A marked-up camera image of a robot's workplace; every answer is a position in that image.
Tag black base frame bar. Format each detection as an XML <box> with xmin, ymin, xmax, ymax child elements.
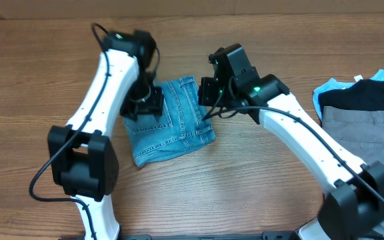
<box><xmin>118</xmin><ymin>231</ymin><xmax>300</xmax><ymax>240</ymax></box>

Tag black folded garment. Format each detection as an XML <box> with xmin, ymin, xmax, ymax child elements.
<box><xmin>318</xmin><ymin>79</ymin><xmax>384</xmax><ymax>111</ymax></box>

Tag light blue folded garment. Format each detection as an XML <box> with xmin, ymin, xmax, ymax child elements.
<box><xmin>312</xmin><ymin>69</ymin><xmax>384</xmax><ymax>120</ymax></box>

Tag grey folded trousers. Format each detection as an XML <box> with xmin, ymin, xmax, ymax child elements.
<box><xmin>321</xmin><ymin>105</ymin><xmax>384</xmax><ymax>239</ymax></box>

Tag light blue denim jeans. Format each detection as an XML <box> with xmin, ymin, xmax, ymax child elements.
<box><xmin>123</xmin><ymin>75</ymin><xmax>216</xmax><ymax>167</ymax></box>

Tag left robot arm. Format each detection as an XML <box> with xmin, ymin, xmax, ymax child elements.
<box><xmin>47</xmin><ymin>30</ymin><xmax>164</xmax><ymax>239</ymax></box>

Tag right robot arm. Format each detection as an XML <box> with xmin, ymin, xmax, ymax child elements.
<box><xmin>198</xmin><ymin>75</ymin><xmax>384</xmax><ymax>239</ymax></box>

